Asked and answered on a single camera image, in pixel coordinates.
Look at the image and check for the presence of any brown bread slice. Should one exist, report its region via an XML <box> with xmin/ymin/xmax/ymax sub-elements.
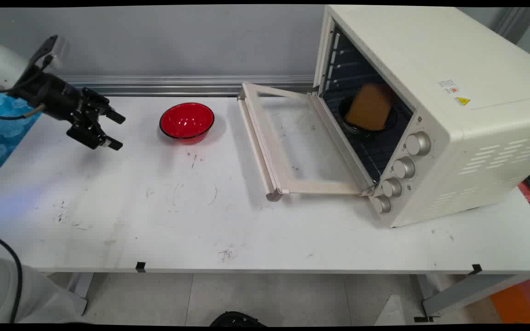
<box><xmin>346</xmin><ymin>83</ymin><xmax>397</xmax><ymax>132</ymax></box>

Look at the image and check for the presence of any black round object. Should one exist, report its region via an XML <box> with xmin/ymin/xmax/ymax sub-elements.
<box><xmin>209</xmin><ymin>311</ymin><xmax>268</xmax><ymax>327</ymax></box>

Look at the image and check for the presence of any orange box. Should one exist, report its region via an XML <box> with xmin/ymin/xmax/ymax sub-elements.
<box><xmin>489</xmin><ymin>274</ymin><xmax>530</xmax><ymax>324</ymax></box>

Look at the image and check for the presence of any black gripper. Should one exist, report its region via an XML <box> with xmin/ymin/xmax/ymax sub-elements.
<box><xmin>8</xmin><ymin>73</ymin><xmax>127</xmax><ymax>152</ymax></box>

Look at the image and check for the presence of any black bowl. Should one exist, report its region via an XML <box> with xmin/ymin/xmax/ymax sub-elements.
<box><xmin>338</xmin><ymin>95</ymin><xmax>398</xmax><ymax>139</ymax></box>

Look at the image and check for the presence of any grey table leg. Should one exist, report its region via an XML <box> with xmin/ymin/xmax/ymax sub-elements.
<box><xmin>65</xmin><ymin>273</ymin><xmax>95</xmax><ymax>317</ymax></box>
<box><xmin>414</xmin><ymin>274</ymin><xmax>524</xmax><ymax>323</ymax></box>

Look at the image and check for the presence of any long black cable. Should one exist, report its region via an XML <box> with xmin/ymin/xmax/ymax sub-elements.
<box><xmin>0</xmin><ymin>233</ymin><xmax>23</xmax><ymax>323</ymax></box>

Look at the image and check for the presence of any blue bubble wrap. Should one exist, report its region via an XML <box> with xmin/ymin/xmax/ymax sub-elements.
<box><xmin>0</xmin><ymin>89</ymin><xmax>43</xmax><ymax>187</ymax></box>

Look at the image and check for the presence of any cream glass oven door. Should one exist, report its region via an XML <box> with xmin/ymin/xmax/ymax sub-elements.
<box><xmin>237</xmin><ymin>82</ymin><xmax>377</xmax><ymax>202</ymax></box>

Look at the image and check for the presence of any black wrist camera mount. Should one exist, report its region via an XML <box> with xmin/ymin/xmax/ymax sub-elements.
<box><xmin>28</xmin><ymin>34</ymin><xmax>70</xmax><ymax>74</ymax></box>

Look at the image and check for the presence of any red plastic bowl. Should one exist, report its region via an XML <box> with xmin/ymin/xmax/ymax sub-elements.
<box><xmin>159</xmin><ymin>102</ymin><xmax>215</xmax><ymax>144</ymax></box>

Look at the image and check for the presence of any cream toaster oven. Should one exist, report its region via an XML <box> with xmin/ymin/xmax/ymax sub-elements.
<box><xmin>313</xmin><ymin>5</ymin><xmax>530</xmax><ymax>229</ymax></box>

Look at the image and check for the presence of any dark wire oven rack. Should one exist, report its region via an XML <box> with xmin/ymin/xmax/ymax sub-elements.
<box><xmin>324</xmin><ymin>88</ymin><xmax>414</xmax><ymax>183</ymax></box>

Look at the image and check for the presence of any silver oven knob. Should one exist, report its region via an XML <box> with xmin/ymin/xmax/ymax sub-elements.
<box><xmin>371</xmin><ymin>195</ymin><xmax>392</xmax><ymax>215</ymax></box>
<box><xmin>381</xmin><ymin>177</ymin><xmax>403</xmax><ymax>199</ymax></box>
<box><xmin>392</xmin><ymin>156</ymin><xmax>416</xmax><ymax>180</ymax></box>
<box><xmin>405</xmin><ymin>131</ymin><xmax>432</xmax><ymax>156</ymax></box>

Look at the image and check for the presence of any aluminium column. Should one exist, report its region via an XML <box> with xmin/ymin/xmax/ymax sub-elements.
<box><xmin>492</xmin><ymin>7</ymin><xmax>530</xmax><ymax>45</ymax></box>

